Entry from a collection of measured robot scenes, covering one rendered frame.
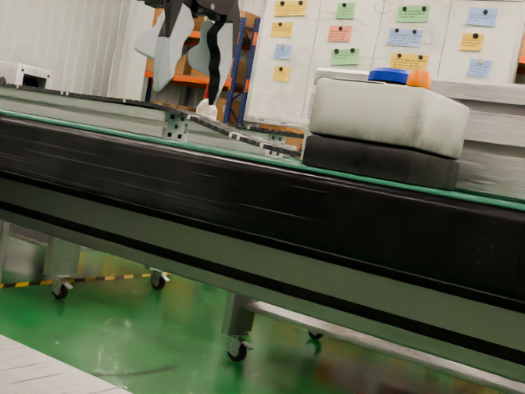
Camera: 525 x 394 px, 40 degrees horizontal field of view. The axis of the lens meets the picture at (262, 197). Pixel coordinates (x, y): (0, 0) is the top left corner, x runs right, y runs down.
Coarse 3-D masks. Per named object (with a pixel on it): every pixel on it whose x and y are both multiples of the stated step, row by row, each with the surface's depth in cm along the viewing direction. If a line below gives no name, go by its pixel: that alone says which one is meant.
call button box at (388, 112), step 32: (320, 96) 48; (352, 96) 46; (384, 96) 45; (416, 96) 44; (320, 128) 47; (352, 128) 46; (384, 128) 45; (416, 128) 44; (448, 128) 47; (320, 160) 47; (352, 160) 46; (384, 160) 45; (416, 160) 44; (448, 160) 48
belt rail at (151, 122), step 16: (0, 96) 95; (16, 96) 92; (32, 96) 90; (48, 96) 88; (64, 96) 87; (32, 112) 90; (48, 112) 88; (64, 112) 86; (80, 112) 86; (96, 112) 84; (112, 112) 81; (128, 112) 80; (144, 112) 78; (160, 112) 77; (112, 128) 81; (128, 128) 80; (144, 128) 78; (160, 128) 77; (176, 128) 78
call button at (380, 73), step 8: (376, 72) 48; (384, 72) 47; (392, 72) 47; (400, 72) 47; (408, 72) 47; (368, 80) 49; (376, 80) 48; (384, 80) 47; (392, 80) 47; (400, 80) 47
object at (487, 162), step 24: (336, 72) 61; (360, 72) 60; (312, 96) 62; (456, 96) 55; (480, 96) 53; (504, 96) 52; (480, 120) 53; (504, 120) 52; (480, 144) 54; (504, 144) 52; (480, 168) 53; (504, 168) 52; (480, 192) 53; (504, 192) 52
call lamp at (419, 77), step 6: (414, 72) 44; (420, 72) 44; (426, 72) 44; (408, 78) 44; (414, 78) 44; (420, 78) 44; (426, 78) 44; (408, 84) 44; (414, 84) 44; (420, 84) 44; (426, 84) 44
